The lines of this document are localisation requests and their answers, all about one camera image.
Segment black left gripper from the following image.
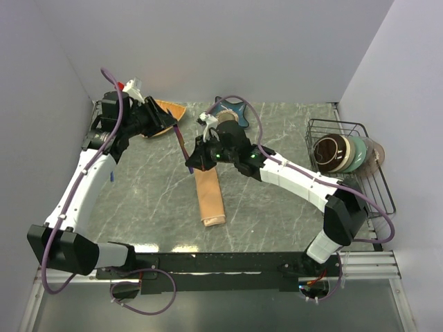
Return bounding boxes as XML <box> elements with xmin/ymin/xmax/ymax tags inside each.
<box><xmin>122</xmin><ymin>95</ymin><xmax>178</xmax><ymax>138</ymax></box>

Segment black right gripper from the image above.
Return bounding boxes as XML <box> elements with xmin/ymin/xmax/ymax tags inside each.
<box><xmin>186</xmin><ymin>133</ymin><xmax>237</xmax><ymax>172</ymax></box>

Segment iridescent knife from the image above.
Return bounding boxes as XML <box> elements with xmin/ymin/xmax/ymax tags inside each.
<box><xmin>167</xmin><ymin>109</ymin><xmax>194</xmax><ymax>174</ymax></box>

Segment peach satin napkin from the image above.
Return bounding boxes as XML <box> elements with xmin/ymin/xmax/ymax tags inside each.
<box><xmin>194</xmin><ymin>168</ymin><xmax>226</xmax><ymax>227</ymax></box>

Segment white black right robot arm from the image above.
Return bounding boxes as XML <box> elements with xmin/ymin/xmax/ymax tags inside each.
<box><xmin>186</xmin><ymin>114</ymin><xmax>368</xmax><ymax>276</ymax></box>

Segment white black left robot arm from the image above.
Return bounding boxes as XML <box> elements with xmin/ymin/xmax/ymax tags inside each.
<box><xmin>27</xmin><ymin>91</ymin><xmax>177</xmax><ymax>278</ymax></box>

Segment orange woven shield tray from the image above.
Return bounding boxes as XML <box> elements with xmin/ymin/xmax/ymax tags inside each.
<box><xmin>138</xmin><ymin>100</ymin><xmax>186</xmax><ymax>138</ymax></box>

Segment blue star-shaped dish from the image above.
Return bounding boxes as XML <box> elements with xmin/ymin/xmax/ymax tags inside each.
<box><xmin>210</xmin><ymin>96</ymin><xmax>249</xmax><ymax>129</ymax></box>

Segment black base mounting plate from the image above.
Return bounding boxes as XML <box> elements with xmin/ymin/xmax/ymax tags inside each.
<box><xmin>96</xmin><ymin>252</ymin><xmax>340</xmax><ymax>295</ymax></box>

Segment brown bowl in rack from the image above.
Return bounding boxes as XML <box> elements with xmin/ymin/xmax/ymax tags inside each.
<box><xmin>314</xmin><ymin>133</ymin><xmax>351</xmax><ymax>173</ymax></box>

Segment green plate in rack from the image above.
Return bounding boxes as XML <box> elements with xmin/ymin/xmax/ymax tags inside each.
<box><xmin>343</xmin><ymin>136</ymin><xmax>368</xmax><ymax>173</ymax></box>

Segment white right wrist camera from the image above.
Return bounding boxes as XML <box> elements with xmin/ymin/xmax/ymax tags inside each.
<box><xmin>197</xmin><ymin>112</ymin><xmax>219</xmax><ymax>142</ymax></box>

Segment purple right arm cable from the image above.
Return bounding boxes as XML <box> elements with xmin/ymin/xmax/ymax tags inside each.
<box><xmin>206</xmin><ymin>95</ymin><xmax>397</xmax><ymax>302</ymax></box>

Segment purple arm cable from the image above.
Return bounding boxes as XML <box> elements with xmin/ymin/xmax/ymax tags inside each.
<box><xmin>40</xmin><ymin>67</ymin><xmax>177</xmax><ymax>315</ymax></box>
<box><xmin>206</xmin><ymin>95</ymin><xmax>397</xmax><ymax>302</ymax></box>

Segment black wire dish rack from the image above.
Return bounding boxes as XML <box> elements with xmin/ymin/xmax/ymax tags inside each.
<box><xmin>305</xmin><ymin>118</ymin><xmax>397</xmax><ymax>216</ymax></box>

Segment aluminium frame rail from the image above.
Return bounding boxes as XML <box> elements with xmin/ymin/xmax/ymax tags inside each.
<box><xmin>20</xmin><ymin>251</ymin><xmax>417</xmax><ymax>331</ymax></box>

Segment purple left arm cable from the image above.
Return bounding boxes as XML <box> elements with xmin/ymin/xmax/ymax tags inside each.
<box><xmin>40</xmin><ymin>67</ymin><xmax>177</xmax><ymax>315</ymax></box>

